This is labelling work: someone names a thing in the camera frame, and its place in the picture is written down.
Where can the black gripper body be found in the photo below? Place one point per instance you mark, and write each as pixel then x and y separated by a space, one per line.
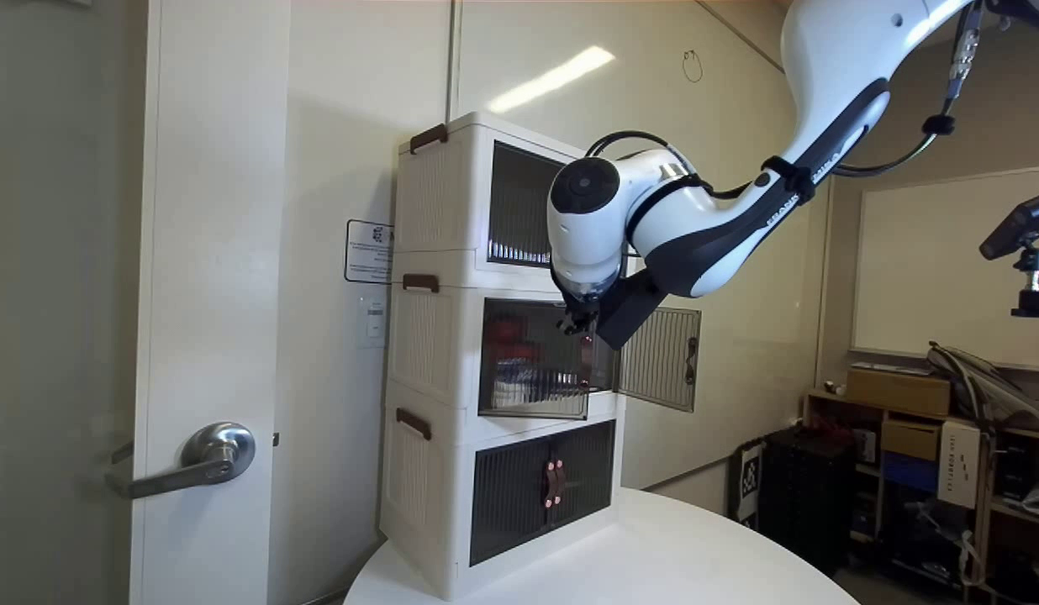
pixel 575 309

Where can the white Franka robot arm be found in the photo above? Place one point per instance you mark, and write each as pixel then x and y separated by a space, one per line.
pixel 697 223

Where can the red item inside cabinet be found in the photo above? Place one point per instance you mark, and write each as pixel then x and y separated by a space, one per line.
pixel 512 344

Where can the white stacked plastic cabinet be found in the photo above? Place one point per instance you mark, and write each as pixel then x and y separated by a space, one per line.
pixel 427 358

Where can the board with printed tags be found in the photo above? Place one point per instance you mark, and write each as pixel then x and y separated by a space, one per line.
pixel 746 482

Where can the black equipment case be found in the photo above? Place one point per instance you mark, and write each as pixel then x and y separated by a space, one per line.
pixel 807 497

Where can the brown cardboard box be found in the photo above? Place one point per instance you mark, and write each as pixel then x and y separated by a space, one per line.
pixel 899 394

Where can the yellow box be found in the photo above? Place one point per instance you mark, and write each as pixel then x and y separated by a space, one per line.
pixel 910 439

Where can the white room door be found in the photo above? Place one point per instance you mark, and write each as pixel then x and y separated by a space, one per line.
pixel 211 281

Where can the white paper box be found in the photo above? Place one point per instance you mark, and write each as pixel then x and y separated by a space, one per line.
pixel 961 461

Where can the wooden storage shelf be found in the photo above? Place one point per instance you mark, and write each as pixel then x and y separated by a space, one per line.
pixel 1009 525

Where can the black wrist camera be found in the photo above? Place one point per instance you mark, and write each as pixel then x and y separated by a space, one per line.
pixel 629 309

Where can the framed wall sign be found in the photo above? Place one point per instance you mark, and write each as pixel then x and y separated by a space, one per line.
pixel 369 253

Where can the black camera on stand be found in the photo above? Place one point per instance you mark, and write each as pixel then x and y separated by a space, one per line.
pixel 1028 223

